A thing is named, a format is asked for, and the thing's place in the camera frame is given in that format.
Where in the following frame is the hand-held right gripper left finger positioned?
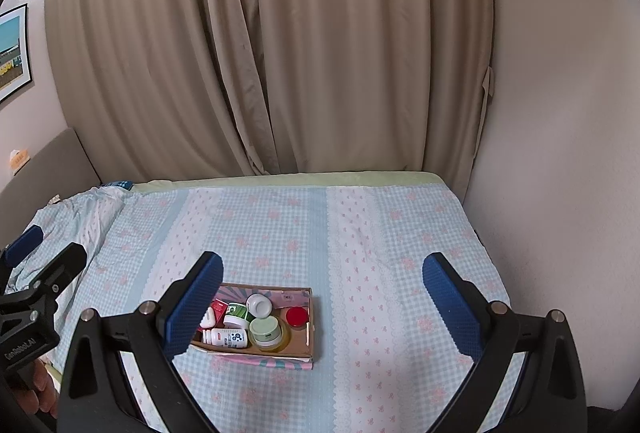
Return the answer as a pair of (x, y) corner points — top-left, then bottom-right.
(56, 251), (236, 433)

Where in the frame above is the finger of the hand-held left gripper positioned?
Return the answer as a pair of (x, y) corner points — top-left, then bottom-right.
(5, 241), (88, 311)
(0, 224), (45, 266)

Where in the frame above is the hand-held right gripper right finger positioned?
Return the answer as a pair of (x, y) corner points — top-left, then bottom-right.
(400, 252), (588, 433)

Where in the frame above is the white bottle with blue print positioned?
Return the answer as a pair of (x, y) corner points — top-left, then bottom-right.
(202, 328), (248, 348)

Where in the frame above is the white jar with black lid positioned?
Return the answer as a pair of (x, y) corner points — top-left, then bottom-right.
(246, 294), (272, 318)

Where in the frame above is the pale green jar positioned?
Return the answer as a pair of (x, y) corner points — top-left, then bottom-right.
(248, 317), (283, 348)

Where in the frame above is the cardboard box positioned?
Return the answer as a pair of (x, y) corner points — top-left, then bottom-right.
(190, 282), (315, 371)

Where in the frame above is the person's left hand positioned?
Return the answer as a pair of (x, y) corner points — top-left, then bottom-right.
(22, 359), (58, 418)

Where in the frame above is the green and white jar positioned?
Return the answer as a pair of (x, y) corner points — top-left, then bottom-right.
(223, 302), (251, 328)

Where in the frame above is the rumpled white quilt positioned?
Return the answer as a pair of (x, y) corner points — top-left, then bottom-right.
(5, 187), (136, 299)

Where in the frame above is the grey headboard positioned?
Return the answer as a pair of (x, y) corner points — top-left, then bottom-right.
(0, 128), (101, 246)

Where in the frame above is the clear tape roll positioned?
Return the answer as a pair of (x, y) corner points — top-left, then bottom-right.
(250, 323), (292, 353)

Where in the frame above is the blue checked floral blanket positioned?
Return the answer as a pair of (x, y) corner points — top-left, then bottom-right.
(50, 183), (516, 433)

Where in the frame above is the pale green mattress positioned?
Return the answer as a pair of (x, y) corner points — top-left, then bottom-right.
(132, 170), (446, 194)

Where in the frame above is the beige curtain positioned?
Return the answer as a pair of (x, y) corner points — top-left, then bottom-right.
(44, 0), (496, 186)

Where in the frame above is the wall poster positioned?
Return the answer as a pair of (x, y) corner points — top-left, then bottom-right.
(0, 3), (35, 103)

